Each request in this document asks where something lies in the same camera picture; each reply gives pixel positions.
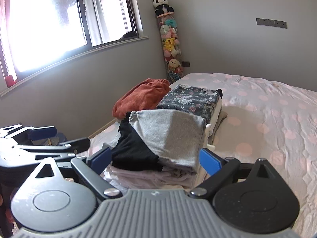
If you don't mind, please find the wall switch panel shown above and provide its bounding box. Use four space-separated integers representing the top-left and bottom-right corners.
256 18 287 29

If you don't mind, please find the grey and black sweater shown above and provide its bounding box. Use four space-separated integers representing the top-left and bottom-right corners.
111 109 206 175

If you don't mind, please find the pink polka dot bedsheet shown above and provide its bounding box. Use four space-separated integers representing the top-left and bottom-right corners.
76 72 317 238

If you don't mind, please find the yellow pikachu plush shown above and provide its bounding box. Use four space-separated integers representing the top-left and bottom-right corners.
164 38 175 52

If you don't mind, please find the beige folded garment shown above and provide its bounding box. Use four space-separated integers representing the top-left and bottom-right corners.
210 110 228 139

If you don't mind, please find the light pink folded garment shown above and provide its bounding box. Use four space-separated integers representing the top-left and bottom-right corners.
102 165 209 190

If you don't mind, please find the blue plastic stool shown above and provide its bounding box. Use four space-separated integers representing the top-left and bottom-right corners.
33 132 68 146

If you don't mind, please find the red cup on sill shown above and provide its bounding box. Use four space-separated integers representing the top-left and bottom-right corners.
5 75 16 88

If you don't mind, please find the rust orange folded garment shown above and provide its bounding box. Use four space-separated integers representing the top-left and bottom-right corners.
112 79 171 120

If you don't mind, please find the black wall outlet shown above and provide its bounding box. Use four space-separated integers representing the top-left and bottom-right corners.
182 61 190 68

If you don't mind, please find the navy folded garment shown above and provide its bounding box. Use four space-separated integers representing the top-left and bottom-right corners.
216 89 223 98

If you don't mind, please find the panda plush toy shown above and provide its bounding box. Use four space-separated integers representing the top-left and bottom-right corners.
153 0 174 16

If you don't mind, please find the clear plush toy storage tube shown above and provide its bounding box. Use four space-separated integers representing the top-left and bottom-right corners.
157 12 184 83

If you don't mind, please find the dark floral folded garment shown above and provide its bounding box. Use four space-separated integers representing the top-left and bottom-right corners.
156 84 220 124

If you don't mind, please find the window with dark frame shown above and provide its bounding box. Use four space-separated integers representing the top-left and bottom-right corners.
0 0 149 97

